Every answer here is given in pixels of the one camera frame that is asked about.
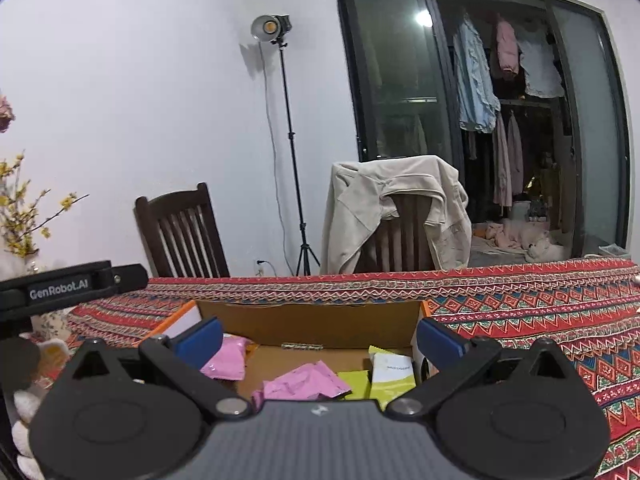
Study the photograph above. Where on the brown wooden chair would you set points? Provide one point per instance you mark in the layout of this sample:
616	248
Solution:
405	235

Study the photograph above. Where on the wardrobe with hanging clothes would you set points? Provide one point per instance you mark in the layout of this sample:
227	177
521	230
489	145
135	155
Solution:
400	60

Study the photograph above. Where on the dark wooden chair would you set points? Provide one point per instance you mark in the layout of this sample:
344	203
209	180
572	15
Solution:
175	230

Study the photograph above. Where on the white and green snack packet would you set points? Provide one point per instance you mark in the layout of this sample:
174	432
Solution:
392	380

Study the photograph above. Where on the pink snack packet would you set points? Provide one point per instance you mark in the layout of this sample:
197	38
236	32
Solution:
227	360
305	382

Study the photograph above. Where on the person's left hand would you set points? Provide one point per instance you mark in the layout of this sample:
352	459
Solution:
27	410

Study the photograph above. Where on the pale pink long hanging garment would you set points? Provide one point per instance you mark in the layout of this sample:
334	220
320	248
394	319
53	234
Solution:
516	155

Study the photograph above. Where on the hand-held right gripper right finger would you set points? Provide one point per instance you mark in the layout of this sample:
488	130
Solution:
440	342

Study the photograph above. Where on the yellow flower branches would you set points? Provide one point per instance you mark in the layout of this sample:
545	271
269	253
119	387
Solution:
25	247

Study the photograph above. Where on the red patterned tablecloth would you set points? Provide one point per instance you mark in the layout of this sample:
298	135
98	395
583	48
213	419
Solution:
525	310

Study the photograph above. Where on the light blue hanging shirt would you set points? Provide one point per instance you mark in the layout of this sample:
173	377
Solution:
472	80

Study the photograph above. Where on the orange cardboard box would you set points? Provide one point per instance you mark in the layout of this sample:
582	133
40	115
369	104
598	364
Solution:
310	325

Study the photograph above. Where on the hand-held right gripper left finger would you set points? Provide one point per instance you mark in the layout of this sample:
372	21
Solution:
200	340

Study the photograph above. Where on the grey long hanging garment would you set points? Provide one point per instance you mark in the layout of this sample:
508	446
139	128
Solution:
500	160

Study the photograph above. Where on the white plush toy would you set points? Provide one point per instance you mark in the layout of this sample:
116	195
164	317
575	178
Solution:
542	250

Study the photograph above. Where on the studio light on stand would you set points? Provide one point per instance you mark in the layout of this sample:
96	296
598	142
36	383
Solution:
267	27

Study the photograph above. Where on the beige jacket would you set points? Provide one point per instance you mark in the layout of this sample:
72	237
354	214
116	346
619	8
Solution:
360	210

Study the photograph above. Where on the white hanging shirt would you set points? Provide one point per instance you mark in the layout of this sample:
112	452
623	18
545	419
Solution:
540	70

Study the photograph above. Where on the floral ceramic vase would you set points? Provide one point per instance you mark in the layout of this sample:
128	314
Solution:
50	322

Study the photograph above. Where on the pink cloth on floor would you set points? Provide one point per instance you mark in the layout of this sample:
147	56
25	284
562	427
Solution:
510	235

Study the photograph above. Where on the pink flower bouquet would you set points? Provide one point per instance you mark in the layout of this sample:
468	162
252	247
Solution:
5	112

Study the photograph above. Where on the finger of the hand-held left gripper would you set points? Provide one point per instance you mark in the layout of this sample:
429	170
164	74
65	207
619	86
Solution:
130	278

